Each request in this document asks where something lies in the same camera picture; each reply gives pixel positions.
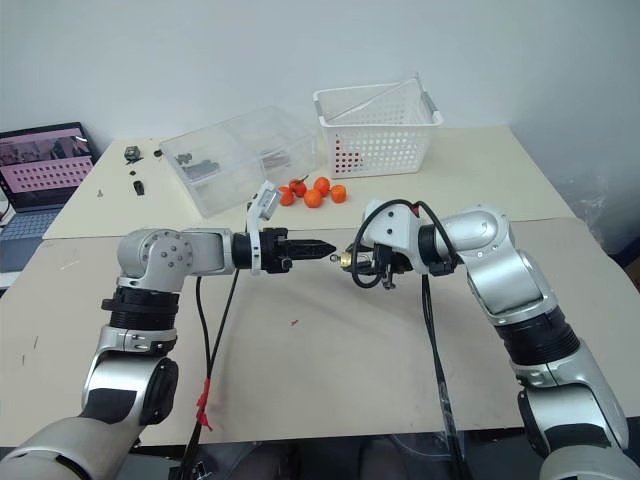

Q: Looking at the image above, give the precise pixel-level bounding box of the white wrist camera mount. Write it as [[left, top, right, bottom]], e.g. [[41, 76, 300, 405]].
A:
[[360, 199, 427, 275], [244, 180, 282, 278]]

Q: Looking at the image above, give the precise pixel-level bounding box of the clear plastic compartment box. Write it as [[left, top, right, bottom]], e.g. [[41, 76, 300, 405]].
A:
[[158, 104, 320, 219]]

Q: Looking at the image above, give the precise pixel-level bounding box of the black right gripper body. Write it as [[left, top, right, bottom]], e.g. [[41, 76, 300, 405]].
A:
[[372, 243, 419, 292]]

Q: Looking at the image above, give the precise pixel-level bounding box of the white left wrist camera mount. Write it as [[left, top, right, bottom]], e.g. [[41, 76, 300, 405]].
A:
[[244, 180, 282, 278]]

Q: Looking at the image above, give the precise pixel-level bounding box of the red item inside basket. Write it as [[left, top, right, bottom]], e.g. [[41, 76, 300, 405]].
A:
[[333, 143, 365, 172]]

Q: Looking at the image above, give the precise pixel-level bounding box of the black screws pile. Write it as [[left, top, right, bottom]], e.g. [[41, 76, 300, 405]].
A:
[[174, 151, 222, 179]]

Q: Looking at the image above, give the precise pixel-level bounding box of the white perforated plastic basket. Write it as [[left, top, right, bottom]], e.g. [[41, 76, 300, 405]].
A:
[[312, 73, 445, 180]]

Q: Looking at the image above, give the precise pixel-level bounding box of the open laptop computer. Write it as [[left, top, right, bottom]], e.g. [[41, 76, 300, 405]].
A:
[[0, 121, 99, 274]]

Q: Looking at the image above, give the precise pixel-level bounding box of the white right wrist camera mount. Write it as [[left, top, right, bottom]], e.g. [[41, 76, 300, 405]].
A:
[[360, 199, 427, 275]]

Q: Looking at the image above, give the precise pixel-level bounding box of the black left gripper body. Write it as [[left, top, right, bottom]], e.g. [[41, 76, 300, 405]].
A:
[[258, 227, 294, 275]]

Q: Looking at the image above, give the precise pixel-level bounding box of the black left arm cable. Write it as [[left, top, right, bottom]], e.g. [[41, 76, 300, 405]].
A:
[[177, 269, 242, 480]]

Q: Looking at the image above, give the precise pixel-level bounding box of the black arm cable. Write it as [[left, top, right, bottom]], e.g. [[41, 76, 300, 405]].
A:
[[177, 269, 242, 480], [349, 199, 474, 480]]

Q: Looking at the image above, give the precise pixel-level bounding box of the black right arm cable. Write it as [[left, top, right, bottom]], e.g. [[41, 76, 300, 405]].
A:
[[349, 199, 474, 480]]

